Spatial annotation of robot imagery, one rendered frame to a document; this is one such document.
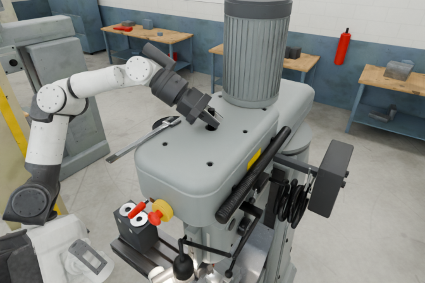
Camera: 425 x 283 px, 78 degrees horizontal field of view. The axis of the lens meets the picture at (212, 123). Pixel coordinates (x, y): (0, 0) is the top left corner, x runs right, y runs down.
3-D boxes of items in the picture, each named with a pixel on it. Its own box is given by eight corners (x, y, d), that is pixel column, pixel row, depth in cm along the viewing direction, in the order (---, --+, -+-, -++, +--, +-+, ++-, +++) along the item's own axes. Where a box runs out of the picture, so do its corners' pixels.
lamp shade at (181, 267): (169, 276, 87) (167, 266, 83) (178, 256, 92) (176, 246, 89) (189, 283, 85) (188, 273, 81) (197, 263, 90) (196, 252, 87)
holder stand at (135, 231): (142, 255, 143) (136, 233, 132) (119, 233, 155) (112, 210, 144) (159, 240, 151) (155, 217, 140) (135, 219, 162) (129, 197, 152)
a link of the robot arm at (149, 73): (153, 100, 69) (117, 75, 68) (164, 98, 79) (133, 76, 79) (177, 64, 67) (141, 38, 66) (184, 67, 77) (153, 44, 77)
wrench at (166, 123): (112, 166, 62) (112, 163, 62) (103, 159, 64) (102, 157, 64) (181, 121, 79) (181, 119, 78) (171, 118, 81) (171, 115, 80)
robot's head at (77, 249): (83, 273, 71) (93, 280, 66) (60, 253, 68) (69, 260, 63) (100, 252, 75) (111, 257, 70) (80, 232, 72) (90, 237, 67)
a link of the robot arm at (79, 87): (118, 70, 81) (61, 85, 83) (100, 61, 70) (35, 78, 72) (124, 104, 80) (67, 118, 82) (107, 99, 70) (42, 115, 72)
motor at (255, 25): (264, 114, 82) (277, 4, 65) (211, 99, 92) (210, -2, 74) (286, 91, 96) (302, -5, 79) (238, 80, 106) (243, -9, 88)
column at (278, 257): (264, 326, 194) (305, 169, 109) (213, 289, 215) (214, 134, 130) (288, 269, 229) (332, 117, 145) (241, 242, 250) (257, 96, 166)
